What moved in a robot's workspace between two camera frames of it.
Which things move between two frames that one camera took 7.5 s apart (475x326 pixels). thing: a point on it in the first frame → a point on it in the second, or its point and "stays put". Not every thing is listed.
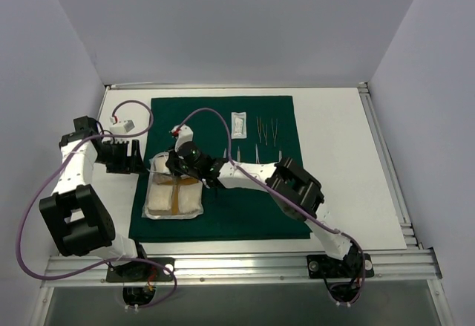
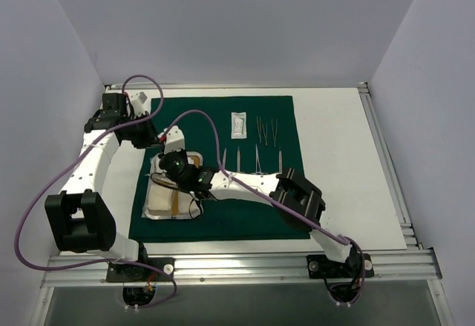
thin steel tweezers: (265, 134) stays put
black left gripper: (121, 157) → (147, 133)
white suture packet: (238, 125) stays put
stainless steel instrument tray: (169, 196) stays put
